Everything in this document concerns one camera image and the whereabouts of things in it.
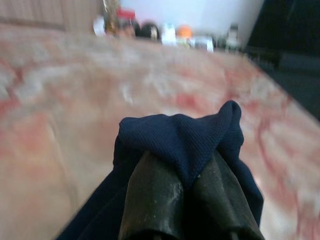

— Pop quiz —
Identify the black mouse plush toy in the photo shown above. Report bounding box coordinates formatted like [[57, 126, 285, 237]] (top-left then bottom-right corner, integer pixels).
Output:
[[133, 19, 162, 42]]

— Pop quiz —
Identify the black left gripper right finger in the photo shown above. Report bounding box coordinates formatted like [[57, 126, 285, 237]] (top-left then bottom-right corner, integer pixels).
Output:
[[191, 149, 266, 240]]

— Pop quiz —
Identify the white blue round plush toy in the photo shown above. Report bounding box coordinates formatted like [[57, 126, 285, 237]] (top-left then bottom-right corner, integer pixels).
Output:
[[161, 22, 177, 46]]

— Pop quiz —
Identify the light wooden cabinet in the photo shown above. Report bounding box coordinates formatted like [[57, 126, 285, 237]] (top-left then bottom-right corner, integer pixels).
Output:
[[0, 0, 106, 32]]

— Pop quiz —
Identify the dark navy shirt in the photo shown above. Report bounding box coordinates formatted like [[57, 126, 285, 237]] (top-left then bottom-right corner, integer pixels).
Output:
[[56, 99, 265, 240]]

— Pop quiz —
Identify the black flat television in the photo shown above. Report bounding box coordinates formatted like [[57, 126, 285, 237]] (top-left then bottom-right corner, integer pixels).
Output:
[[246, 0, 320, 55]]

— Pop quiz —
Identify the orange round plush toy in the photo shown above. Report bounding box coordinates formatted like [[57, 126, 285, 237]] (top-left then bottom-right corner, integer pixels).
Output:
[[176, 24, 195, 38]]

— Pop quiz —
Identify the red lidded jar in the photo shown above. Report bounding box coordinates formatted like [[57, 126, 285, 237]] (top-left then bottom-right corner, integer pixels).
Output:
[[116, 7, 137, 26]]

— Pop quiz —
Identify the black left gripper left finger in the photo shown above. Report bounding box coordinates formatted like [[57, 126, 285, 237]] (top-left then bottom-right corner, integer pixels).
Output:
[[117, 152, 186, 240]]

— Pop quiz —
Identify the black TV console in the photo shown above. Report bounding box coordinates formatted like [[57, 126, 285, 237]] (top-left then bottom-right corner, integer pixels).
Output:
[[246, 47, 320, 121]]

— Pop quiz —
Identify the clear plastic bottle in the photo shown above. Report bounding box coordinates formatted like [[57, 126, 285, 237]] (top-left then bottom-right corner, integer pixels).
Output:
[[226, 23, 240, 48]]

